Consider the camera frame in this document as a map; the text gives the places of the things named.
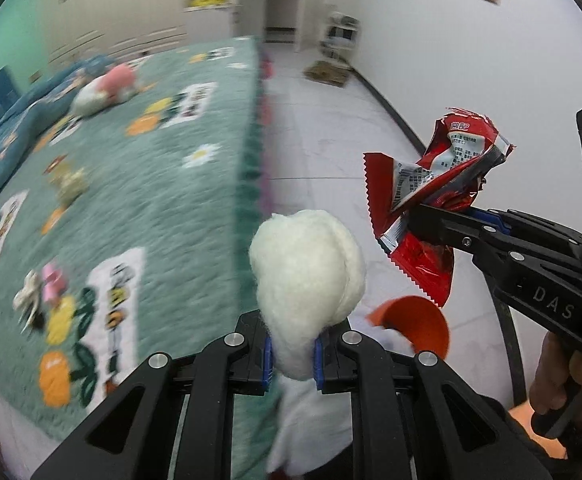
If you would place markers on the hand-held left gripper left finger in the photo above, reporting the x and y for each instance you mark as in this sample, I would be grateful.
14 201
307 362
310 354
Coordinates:
267 365

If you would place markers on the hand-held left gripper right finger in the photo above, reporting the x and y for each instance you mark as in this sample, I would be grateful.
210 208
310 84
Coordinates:
318 365

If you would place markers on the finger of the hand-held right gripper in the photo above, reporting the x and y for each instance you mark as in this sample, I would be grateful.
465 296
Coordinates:
446 230
536 237

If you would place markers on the red snack wrapper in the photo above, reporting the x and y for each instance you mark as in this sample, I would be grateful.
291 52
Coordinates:
421 180

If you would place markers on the white plastic bag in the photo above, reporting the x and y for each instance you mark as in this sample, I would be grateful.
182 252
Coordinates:
311 425

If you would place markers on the white cotton ball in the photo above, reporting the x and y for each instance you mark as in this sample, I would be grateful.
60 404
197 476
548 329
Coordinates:
306 270

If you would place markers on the orange plastic bin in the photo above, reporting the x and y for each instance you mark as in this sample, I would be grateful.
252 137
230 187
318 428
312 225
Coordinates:
416 325

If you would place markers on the colourful bed skirt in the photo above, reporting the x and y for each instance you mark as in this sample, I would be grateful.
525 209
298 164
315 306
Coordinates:
263 170

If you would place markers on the green printed blanket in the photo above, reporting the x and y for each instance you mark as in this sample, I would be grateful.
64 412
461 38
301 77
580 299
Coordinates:
146 200

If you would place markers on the white shelf rack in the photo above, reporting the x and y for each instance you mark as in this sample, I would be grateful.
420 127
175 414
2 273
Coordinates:
341 35

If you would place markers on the pink crumpled wrapper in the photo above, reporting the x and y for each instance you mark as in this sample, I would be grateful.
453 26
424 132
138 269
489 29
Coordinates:
53 282

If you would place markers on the white door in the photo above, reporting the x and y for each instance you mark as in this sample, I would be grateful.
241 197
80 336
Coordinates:
311 0

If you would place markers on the crumpled yellow paper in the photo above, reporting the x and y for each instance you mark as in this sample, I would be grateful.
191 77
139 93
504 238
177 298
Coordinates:
68 182

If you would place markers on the pink and white plush toy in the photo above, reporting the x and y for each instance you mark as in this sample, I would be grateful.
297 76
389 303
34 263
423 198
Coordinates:
108 87

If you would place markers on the yellow cloth item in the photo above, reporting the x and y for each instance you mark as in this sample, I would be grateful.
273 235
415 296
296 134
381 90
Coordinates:
208 0

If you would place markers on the blue floral quilt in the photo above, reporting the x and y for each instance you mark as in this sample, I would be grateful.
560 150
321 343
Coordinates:
1 150

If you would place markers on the white wardrobe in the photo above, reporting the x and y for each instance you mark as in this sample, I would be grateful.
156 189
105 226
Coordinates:
121 5

